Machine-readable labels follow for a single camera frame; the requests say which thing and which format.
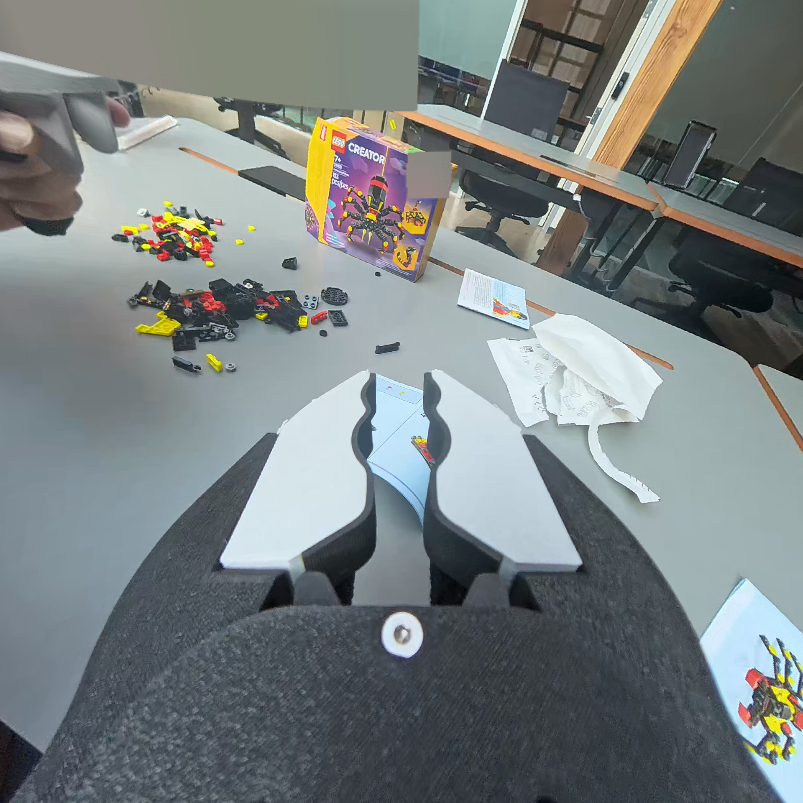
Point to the spider picture instruction booklet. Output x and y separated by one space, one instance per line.
750 659

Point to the small yellow brick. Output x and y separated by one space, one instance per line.
214 362

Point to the purple spider toy box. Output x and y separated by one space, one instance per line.
370 207

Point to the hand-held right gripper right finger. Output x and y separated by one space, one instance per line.
495 483

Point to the torn printed paper bag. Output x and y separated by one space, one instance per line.
520 376

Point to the folded white leaflet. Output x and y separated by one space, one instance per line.
492 298

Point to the grey office table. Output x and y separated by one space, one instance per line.
533 147
734 219

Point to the pile of yellow red bricks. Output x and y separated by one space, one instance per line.
179 235

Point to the wooden pillar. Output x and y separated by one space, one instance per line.
652 94

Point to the person's left hand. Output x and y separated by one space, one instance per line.
37 194

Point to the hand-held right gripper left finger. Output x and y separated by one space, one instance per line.
301 477

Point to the black clip brick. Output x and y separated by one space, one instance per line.
186 364

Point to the black tablet on stand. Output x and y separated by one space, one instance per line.
690 154

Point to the pile of black bricks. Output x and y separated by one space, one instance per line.
232 307

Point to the black flat pad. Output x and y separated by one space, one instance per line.
276 182

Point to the black rod brick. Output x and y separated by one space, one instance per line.
387 347

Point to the white flat packet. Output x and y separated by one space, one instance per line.
147 130

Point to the black round plate brick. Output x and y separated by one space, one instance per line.
334 295

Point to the open blue instruction booklet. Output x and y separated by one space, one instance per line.
401 451

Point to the black office chair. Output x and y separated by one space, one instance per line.
502 201
527 97
721 282
762 194

